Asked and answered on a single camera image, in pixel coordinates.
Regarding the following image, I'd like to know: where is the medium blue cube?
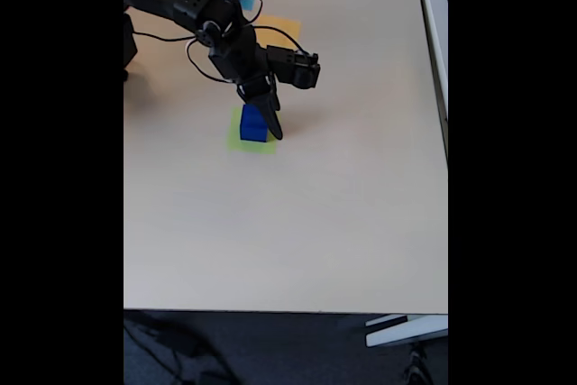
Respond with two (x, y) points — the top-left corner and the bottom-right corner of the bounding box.
(241, 103), (267, 128)

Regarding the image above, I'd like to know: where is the large blue cube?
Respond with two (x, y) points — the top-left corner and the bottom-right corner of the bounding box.
(239, 119), (271, 142)

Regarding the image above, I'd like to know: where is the green paper square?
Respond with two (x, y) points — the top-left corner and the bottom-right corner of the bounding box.
(224, 107), (279, 155)

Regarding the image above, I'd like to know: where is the orange paper square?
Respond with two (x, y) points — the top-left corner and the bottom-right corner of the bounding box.
(252, 14), (302, 50)

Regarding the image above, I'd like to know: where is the white adjacent table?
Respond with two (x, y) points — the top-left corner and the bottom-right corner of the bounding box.
(413, 0), (449, 161)

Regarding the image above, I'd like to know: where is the white table foot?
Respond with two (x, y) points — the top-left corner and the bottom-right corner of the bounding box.
(364, 314), (449, 349)

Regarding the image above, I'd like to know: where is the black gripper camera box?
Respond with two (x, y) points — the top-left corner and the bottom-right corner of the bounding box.
(265, 44), (322, 91)

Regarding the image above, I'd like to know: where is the black camera cable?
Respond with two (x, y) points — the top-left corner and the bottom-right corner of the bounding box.
(224, 0), (312, 57)

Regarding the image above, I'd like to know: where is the black motor cable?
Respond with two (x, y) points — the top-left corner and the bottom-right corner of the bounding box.
(133, 31), (238, 87)

